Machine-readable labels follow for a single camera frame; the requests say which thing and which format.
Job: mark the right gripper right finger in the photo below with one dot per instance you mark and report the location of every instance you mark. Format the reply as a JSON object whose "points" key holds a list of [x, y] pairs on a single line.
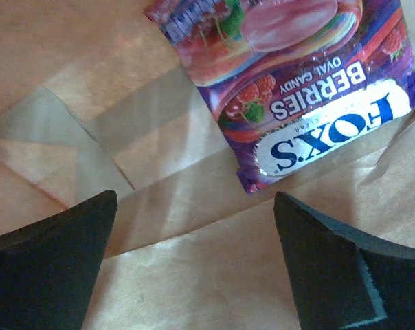
{"points": [[342, 277]]}

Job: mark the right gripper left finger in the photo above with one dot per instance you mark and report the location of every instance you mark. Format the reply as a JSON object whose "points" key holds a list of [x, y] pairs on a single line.
{"points": [[48, 269]]}

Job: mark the red brown paper bag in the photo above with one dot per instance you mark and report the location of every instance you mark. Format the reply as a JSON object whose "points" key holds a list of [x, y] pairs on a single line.
{"points": [[92, 97]]}

